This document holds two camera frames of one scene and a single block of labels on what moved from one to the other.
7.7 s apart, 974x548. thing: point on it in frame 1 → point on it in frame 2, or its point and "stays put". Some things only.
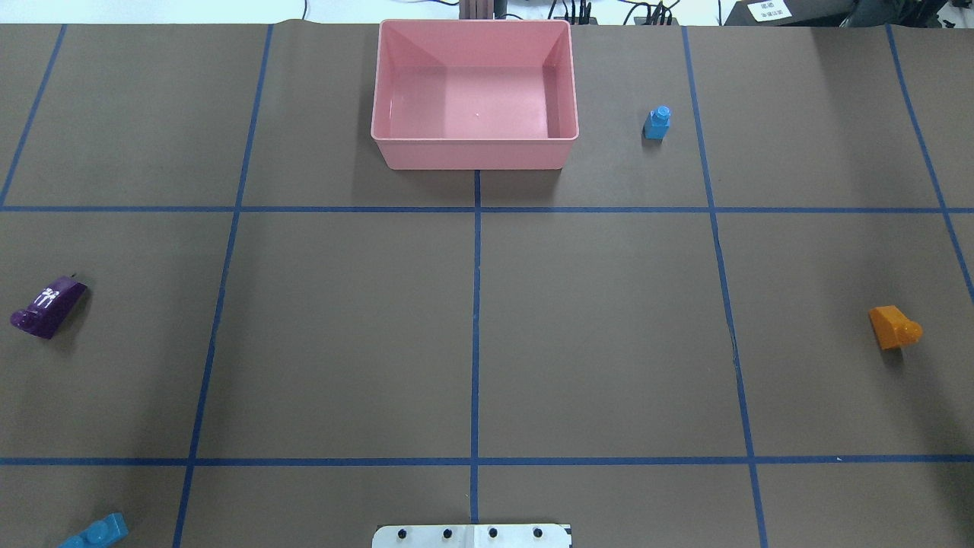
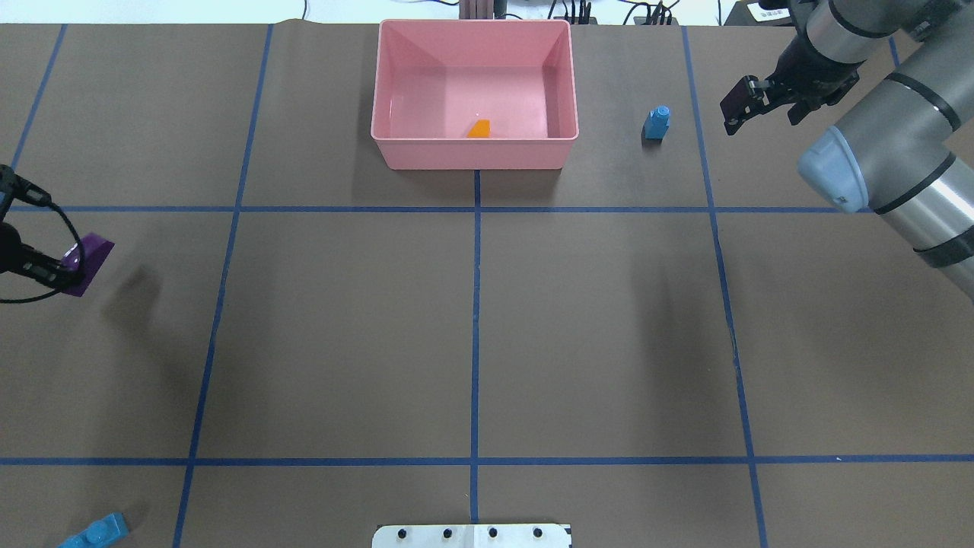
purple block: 49,307 → 94,249
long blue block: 99,533 stays put
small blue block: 657,122 stays put
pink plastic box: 475,94 stays put
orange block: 893,329 → 481,129
